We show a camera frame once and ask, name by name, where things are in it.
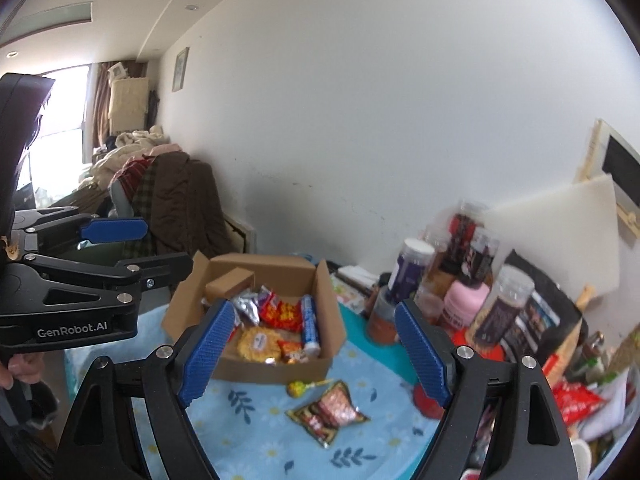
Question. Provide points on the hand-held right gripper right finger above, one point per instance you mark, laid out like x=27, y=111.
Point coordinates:
x=422, y=355

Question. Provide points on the red yellow-print snack packet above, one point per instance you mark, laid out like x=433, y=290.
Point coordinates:
x=280, y=315

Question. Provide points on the red striped garment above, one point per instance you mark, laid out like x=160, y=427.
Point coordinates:
x=132, y=172

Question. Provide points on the white paper stack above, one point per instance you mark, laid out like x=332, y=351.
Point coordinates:
x=357, y=275

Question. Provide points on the red crumpled packet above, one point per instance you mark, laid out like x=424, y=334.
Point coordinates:
x=575, y=400

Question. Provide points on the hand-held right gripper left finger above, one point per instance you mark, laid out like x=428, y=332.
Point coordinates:
x=210, y=350

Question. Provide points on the yellow lollipop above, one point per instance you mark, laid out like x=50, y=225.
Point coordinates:
x=296, y=388

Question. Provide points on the brown jacket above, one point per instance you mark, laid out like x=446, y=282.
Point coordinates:
x=185, y=200

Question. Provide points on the clear jar with purple label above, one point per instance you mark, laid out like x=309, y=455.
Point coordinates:
x=407, y=275

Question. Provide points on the clear jar with black label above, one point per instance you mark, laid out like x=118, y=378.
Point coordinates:
x=500, y=315

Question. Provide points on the clear jar with dark label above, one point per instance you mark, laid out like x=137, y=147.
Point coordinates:
x=480, y=260

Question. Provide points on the black standing pouch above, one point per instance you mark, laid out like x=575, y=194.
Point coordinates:
x=545, y=310

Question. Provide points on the cream quilted cover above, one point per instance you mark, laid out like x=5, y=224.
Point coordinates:
x=127, y=105

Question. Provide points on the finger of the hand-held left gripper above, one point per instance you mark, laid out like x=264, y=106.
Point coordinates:
x=112, y=230
x=160, y=267

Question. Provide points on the brown red snack packet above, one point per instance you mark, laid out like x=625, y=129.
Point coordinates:
x=330, y=410

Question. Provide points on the teal table mat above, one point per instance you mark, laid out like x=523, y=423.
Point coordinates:
x=352, y=342

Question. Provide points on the clear jar with brown contents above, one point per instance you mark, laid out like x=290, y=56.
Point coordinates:
x=435, y=265

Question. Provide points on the white purple foil snack packet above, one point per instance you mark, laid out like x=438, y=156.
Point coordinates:
x=245, y=307

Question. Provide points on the blue white tube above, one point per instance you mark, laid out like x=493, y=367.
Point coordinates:
x=309, y=325

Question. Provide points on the small red snack packet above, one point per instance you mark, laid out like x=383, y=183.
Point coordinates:
x=290, y=350

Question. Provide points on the wooden framed blackboard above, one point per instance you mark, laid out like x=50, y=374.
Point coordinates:
x=620, y=160

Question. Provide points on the person's left hand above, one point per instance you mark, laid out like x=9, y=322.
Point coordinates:
x=25, y=370

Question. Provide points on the tall jar dark red label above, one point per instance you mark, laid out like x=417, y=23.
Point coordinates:
x=462, y=240

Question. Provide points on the jar of brown powder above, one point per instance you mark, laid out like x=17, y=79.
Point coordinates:
x=427, y=305

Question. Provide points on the jar of red-brown powder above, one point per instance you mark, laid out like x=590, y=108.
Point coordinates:
x=382, y=325

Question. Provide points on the small gold box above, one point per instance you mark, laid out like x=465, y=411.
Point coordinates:
x=227, y=285

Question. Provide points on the green plaid garment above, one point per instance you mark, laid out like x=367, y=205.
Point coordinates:
x=145, y=200

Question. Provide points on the white foam board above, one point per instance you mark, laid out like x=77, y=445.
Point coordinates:
x=560, y=230

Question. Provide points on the cardboard box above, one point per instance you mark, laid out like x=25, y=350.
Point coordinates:
x=270, y=372

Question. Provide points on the pink bottle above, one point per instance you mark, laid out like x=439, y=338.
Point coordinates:
x=462, y=305

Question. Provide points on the white wall panel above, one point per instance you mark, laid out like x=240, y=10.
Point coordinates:
x=240, y=235

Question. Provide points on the cream clothes pile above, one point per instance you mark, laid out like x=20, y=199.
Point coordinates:
x=120, y=150

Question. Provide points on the clear packet of yellow snacks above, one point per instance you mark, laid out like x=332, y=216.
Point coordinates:
x=255, y=342

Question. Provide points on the brown curtain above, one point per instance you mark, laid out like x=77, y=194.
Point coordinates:
x=100, y=105

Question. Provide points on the blue plastic bag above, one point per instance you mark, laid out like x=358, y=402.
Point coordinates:
x=302, y=257

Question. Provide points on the red canister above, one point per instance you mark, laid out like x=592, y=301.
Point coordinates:
x=427, y=402

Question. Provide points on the wall picture frame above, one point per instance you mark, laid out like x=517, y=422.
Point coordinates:
x=180, y=69

